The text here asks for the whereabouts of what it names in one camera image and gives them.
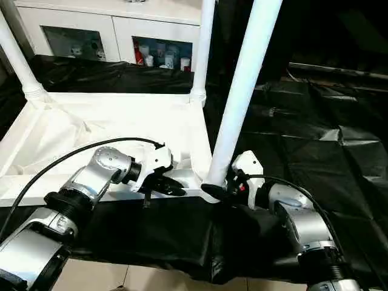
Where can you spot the white plastic table top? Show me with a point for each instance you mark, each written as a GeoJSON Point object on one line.
{"type": "Point", "coordinates": [106, 121]}

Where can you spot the red package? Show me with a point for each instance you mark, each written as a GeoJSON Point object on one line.
{"type": "Point", "coordinates": [139, 56]}

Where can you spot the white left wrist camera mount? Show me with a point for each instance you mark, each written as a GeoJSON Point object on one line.
{"type": "Point", "coordinates": [157, 159]}

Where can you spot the white jar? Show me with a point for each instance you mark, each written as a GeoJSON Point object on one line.
{"type": "Point", "coordinates": [149, 60]}

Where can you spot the beige curtain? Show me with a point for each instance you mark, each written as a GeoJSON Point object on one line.
{"type": "Point", "coordinates": [13, 30]}

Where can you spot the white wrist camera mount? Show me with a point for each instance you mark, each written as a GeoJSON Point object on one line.
{"type": "Point", "coordinates": [250, 166]}
{"type": "Point", "coordinates": [157, 159]}

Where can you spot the black work mat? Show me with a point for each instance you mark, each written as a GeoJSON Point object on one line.
{"type": "Point", "coordinates": [318, 136]}

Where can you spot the white cup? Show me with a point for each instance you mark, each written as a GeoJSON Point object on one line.
{"type": "Point", "coordinates": [185, 64]}

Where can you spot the small silver object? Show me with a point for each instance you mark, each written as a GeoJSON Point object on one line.
{"type": "Point", "coordinates": [136, 1]}

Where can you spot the dark long rod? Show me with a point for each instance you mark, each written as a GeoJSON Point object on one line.
{"type": "Point", "coordinates": [339, 70]}

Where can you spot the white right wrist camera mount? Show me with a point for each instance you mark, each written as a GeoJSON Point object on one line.
{"type": "Point", "coordinates": [250, 166]}

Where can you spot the white glass door cabinet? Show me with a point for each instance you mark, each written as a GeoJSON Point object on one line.
{"type": "Point", "coordinates": [106, 18]}

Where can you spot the white tub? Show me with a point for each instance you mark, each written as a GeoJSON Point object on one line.
{"type": "Point", "coordinates": [169, 60]}

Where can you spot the white plastic table leg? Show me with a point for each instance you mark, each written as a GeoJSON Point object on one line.
{"type": "Point", "coordinates": [21, 60]}
{"type": "Point", "coordinates": [202, 45]}
{"type": "Point", "coordinates": [245, 75]}

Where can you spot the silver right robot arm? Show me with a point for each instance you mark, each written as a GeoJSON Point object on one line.
{"type": "Point", "coordinates": [303, 218]}

